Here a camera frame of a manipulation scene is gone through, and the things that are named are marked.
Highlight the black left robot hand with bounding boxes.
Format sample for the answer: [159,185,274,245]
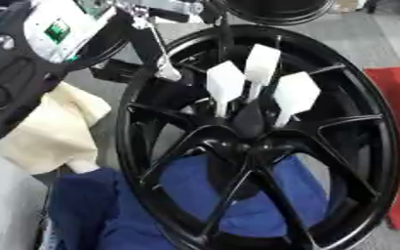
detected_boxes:
[89,1,234,111]

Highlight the black spoked wheel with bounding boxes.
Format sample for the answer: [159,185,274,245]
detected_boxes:
[114,23,400,250]

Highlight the cream cloth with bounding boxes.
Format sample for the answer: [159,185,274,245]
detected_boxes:
[0,81,113,176]

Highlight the black round rim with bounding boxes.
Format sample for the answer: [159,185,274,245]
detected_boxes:
[223,0,337,26]

